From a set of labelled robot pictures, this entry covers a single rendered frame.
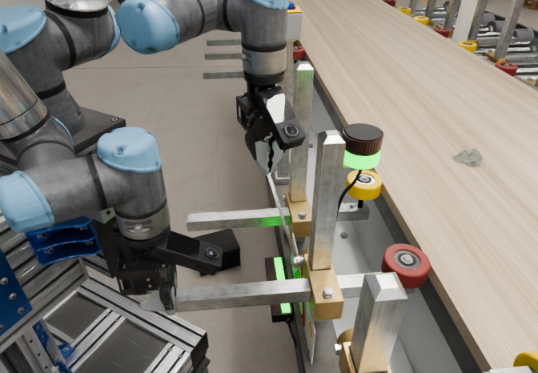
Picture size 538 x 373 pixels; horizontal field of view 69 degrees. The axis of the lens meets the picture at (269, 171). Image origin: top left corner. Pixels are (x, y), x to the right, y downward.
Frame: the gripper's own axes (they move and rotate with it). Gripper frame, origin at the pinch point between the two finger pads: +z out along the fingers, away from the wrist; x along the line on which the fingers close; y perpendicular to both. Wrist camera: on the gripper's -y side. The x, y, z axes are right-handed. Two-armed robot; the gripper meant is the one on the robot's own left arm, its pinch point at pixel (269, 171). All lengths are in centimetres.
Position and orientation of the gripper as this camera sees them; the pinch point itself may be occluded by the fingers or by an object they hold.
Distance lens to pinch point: 77.8
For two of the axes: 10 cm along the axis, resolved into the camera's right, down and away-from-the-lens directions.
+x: -9.0, 2.5, -3.6
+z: 0.0, 8.2, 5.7
